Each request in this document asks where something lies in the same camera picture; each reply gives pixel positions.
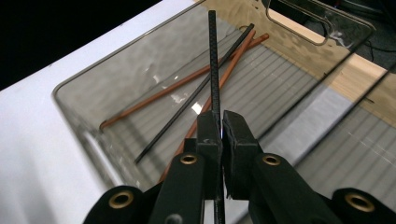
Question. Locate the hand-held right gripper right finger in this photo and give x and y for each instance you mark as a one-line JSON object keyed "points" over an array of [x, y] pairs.
{"points": [[249, 174]]}

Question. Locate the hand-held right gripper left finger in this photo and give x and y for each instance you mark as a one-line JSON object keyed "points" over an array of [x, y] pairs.
{"points": [[186, 186]]}

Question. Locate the black chopstick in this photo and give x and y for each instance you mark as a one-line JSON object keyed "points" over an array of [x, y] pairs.
{"points": [[186, 102], [213, 62]]}

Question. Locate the brown wooden chopstick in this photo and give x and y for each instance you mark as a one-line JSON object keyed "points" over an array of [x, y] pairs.
{"points": [[155, 95], [232, 67]]}

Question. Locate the translucent grey plastic bin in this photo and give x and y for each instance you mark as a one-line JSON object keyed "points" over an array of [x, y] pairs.
{"points": [[358, 149], [130, 81]]}

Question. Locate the white table mat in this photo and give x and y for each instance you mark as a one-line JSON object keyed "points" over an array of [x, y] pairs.
{"points": [[31, 140]]}

